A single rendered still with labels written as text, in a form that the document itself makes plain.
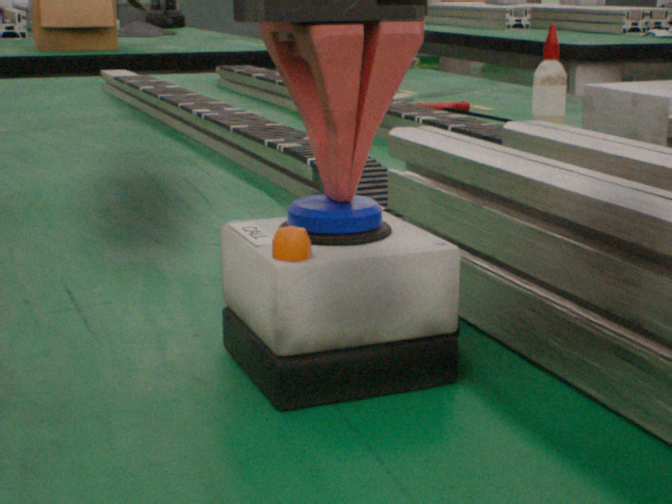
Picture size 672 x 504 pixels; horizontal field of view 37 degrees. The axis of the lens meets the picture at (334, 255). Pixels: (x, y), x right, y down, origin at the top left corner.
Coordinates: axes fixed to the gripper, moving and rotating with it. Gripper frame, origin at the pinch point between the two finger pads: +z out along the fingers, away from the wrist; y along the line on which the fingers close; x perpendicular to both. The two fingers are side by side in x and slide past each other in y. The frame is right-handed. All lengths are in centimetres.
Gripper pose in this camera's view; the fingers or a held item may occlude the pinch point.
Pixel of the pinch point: (339, 180)
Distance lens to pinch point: 42.6
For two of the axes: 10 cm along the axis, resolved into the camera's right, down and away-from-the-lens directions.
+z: 0.1, 9.7, 2.5
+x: -3.7, -2.3, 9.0
